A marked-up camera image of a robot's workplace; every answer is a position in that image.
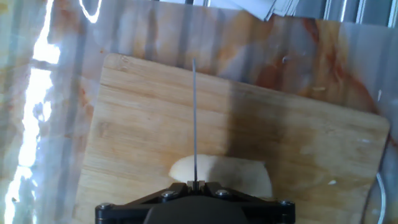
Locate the orange marbled table mat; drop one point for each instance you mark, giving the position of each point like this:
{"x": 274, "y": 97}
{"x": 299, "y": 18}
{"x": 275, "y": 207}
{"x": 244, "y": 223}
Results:
{"x": 280, "y": 46}

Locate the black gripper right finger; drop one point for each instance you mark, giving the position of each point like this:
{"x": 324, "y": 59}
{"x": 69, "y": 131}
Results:
{"x": 270, "y": 213}

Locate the steel cleaver knife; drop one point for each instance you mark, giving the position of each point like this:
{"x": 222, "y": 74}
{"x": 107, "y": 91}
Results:
{"x": 194, "y": 124}

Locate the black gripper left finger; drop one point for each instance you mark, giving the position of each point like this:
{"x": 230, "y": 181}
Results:
{"x": 124, "y": 211}

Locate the white paper stack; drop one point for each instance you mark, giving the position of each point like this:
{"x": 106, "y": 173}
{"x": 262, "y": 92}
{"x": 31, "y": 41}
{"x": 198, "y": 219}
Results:
{"x": 264, "y": 7}

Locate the wooden cutting board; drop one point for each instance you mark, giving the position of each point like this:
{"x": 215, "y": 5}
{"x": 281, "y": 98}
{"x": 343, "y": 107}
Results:
{"x": 140, "y": 124}

